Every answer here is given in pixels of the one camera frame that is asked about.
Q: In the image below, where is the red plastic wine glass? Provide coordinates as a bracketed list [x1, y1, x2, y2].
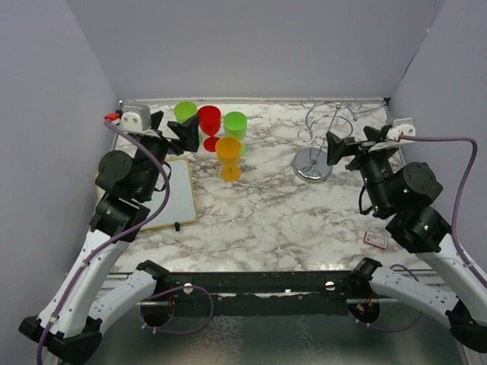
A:
[197, 105, 221, 152]

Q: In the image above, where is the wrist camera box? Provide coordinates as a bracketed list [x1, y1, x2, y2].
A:
[371, 117, 416, 151]
[104, 104, 151, 135]

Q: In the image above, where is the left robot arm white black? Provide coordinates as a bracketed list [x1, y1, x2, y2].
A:
[19, 110, 199, 364]

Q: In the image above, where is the green wine glass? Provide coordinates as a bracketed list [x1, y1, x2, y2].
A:
[173, 101, 198, 123]
[223, 111, 247, 156]

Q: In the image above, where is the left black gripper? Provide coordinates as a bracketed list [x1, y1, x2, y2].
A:
[136, 110, 200, 198]

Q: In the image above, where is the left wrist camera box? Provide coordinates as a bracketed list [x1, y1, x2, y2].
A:
[104, 104, 151, 135]

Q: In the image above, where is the small framed whiteboard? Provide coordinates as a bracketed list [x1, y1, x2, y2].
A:
[94, 157, 199, 232]

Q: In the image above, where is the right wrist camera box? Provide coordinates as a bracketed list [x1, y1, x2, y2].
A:
[371, 117, 416, 151]

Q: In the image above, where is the black front mounting rail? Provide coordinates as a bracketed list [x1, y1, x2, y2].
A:
[148, 271, 372, 317]

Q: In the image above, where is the orange plastic wine glass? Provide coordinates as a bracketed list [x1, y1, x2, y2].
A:
[215, 137, 241, 182]

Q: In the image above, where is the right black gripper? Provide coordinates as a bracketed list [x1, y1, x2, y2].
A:
[326, 125, 398, 214]

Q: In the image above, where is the small red white card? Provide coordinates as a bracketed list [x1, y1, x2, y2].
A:
[363, 231, 388, 249]

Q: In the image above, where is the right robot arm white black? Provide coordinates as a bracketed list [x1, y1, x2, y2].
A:
[326, 124, 486, 354]

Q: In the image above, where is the chrome wire glass rack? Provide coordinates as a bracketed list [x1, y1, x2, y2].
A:
[291, 99, 362, 183]

